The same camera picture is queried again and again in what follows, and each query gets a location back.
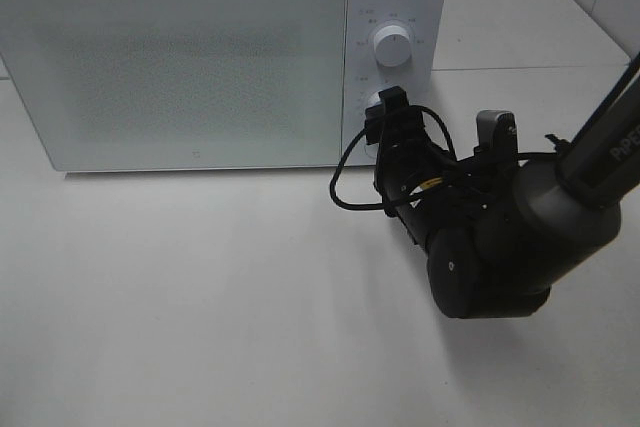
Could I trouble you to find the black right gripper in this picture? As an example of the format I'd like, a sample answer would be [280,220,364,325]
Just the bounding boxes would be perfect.
[364,87,479,247]

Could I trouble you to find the white microwave door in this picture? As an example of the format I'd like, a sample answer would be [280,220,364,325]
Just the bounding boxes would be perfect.
[1,0,345,172]

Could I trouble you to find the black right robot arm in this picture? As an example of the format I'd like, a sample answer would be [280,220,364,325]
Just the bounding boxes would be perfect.
[364,62,639,319]

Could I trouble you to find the upper white power knob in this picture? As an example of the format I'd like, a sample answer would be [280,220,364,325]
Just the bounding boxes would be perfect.
[371,22,412,68]

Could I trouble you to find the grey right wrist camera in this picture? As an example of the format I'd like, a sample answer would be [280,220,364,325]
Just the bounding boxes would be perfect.
[474,110,518,158]

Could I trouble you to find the black camera cable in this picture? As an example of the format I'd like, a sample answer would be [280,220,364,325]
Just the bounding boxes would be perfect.
[328,104,566,212]

